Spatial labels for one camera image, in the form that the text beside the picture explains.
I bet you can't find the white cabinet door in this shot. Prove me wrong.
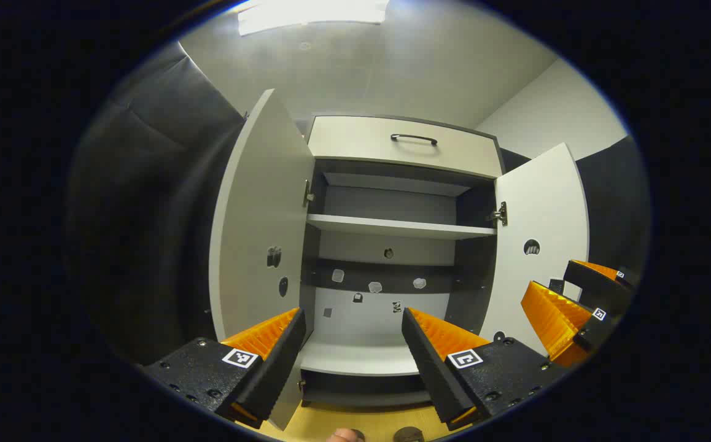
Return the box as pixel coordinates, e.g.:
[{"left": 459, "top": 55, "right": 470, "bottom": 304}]
[
  {"left": 208, "top": 89, "right": 316, "bottom": 430},
  {"left": 478, "top": 142, "right": 591, "bottom": 357}
]

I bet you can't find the black drawer handle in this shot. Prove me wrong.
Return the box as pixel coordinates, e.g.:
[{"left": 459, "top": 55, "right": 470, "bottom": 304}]
[{"left": 390, "top": 133, "right": 438, "bottom": 147}]

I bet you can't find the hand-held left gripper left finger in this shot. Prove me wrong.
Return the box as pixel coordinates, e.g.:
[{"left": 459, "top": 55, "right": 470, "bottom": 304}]
[{"left": 141, "top": 307, "right": 307, "bottom": 430}]

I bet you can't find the black backdrop cloth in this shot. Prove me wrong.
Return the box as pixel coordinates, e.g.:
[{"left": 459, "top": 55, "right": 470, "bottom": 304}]
[{"left": 64, "top": 40, "right": 651, "bottom": 366}]

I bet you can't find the white cabinet drawer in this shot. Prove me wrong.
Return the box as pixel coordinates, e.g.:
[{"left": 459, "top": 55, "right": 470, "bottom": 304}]
[{"left": 306, "top": 115, "right": 503, "bottom": 179}]

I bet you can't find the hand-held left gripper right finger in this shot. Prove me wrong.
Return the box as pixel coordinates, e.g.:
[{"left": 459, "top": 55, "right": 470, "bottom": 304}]
[{"left": 401, "top": 307, "right": 568, "bottom": 432}]

